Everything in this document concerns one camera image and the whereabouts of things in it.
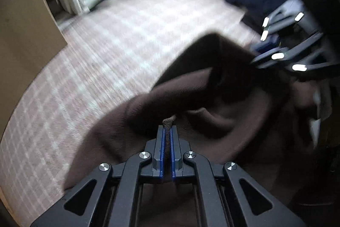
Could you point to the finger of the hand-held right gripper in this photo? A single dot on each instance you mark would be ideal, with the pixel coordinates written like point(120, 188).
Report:
point(265, 60)
point(267, 44)

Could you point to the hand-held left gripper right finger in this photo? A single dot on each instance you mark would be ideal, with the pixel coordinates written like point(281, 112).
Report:
point(174, 152)

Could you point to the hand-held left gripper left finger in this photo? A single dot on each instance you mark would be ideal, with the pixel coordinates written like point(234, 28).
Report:
point(162, 152)

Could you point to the light wooden board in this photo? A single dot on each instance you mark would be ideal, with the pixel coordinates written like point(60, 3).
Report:
point(21, 30)

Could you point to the pink plaid blanket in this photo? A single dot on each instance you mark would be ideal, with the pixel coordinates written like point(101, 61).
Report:
point(106, 43)

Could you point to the light grey garment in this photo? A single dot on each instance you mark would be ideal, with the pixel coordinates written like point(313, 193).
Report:
point(316, 131)

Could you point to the brown garment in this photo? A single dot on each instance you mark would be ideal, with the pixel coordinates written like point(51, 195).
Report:
point(212, 83)

